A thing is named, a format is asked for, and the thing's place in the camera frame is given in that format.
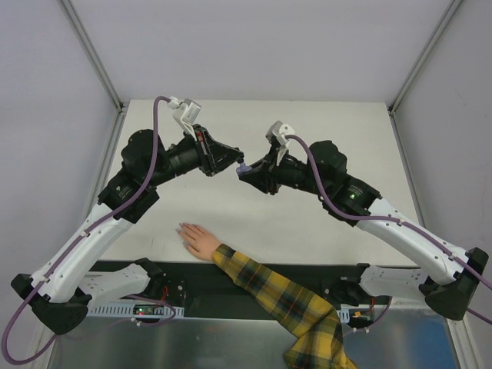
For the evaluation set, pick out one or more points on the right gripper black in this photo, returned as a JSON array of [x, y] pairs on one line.
[[272, 169]]

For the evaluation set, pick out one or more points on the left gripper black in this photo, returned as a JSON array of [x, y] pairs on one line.
[[204, 151]]

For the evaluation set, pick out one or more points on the purple nail polish bottle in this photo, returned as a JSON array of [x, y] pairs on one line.
[[243, 169]]

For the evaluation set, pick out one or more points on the yellow plaid sleeve forearm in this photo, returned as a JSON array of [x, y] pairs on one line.
[[310, 318]]

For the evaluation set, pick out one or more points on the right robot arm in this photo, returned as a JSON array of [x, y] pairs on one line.
[[445, 276]]

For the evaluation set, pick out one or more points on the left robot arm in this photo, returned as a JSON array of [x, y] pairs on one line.
[[61, 293]]

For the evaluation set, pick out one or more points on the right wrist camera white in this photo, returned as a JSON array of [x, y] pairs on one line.
[[277, 135]]

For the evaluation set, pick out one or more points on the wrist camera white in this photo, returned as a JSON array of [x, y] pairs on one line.
[[185, 113], [277, 135]]

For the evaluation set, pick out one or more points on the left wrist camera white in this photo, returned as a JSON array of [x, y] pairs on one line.
[[185, 113]]

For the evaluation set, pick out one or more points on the left aluminium frame post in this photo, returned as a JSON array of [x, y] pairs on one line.
[[91, 53]]

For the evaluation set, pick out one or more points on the aluminium frame post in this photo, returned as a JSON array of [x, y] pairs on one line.
[[91, 53], [425, 54]]

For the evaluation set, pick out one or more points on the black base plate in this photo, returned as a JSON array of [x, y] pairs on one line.
[[205, 291]]

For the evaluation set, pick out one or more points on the white cable duct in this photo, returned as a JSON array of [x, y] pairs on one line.
[[136, 309]]

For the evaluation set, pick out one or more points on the right aluminium frame post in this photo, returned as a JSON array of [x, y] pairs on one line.
[[425, 54]]

